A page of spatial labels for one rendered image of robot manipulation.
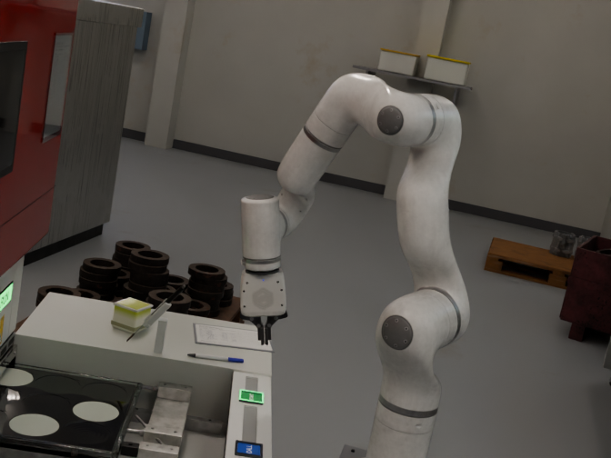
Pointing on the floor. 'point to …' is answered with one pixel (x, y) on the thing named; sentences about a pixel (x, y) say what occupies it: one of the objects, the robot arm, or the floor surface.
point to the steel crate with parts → (589, 289)
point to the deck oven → (91, 124)
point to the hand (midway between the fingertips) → (264, 334)
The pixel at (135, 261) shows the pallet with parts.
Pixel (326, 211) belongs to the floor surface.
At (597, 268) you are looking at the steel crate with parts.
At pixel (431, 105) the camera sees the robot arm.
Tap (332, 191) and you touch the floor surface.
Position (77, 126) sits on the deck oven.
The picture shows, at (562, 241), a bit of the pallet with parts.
